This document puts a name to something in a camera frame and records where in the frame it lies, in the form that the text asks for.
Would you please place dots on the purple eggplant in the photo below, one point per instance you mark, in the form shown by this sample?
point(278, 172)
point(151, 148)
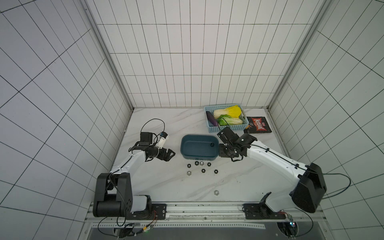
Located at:
point(212, 121)

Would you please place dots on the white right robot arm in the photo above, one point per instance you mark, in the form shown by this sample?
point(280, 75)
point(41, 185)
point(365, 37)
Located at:
point(307, 182)

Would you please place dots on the green lettuce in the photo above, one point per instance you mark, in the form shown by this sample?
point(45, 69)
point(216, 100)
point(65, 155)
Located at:
point(226, 120)

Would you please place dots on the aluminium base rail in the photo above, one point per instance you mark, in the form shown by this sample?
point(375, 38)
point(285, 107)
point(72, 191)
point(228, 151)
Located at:
point(209, 221)

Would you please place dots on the dark teal storage box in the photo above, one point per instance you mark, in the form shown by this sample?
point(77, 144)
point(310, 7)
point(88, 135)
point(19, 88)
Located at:
point(197, 147)

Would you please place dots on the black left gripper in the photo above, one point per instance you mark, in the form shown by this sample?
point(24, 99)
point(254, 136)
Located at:
point(166, 158)

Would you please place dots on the yellow napa cabbage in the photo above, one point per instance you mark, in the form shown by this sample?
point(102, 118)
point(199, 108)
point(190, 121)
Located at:
point(233, 112)

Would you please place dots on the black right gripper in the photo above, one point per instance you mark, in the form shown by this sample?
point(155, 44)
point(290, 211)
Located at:
point(227, 137)

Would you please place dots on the black Kray chips bag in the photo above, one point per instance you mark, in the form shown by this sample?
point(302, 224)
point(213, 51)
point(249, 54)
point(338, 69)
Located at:
point(257, 125)

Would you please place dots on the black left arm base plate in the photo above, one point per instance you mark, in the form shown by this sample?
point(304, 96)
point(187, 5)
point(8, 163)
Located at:
point(156, 211)

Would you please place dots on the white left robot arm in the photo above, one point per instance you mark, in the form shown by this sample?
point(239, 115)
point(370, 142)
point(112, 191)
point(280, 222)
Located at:
point(114, 194)

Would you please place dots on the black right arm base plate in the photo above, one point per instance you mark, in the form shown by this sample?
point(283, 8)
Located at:
point(260, 211)

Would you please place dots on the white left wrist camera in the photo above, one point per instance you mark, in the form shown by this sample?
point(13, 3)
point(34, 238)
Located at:
point(162, 139)

